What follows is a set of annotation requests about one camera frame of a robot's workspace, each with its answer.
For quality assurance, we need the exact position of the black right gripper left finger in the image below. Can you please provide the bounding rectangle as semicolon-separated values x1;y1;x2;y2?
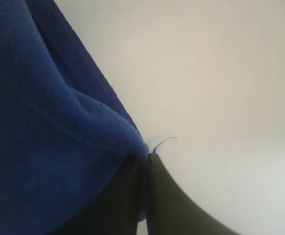
51;155;141;235

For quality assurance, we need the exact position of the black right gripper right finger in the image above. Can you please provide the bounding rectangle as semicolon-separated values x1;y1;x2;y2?
146;153;236;235

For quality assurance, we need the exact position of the blue microfiber towel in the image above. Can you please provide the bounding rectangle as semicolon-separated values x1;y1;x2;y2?
0;0;151;235

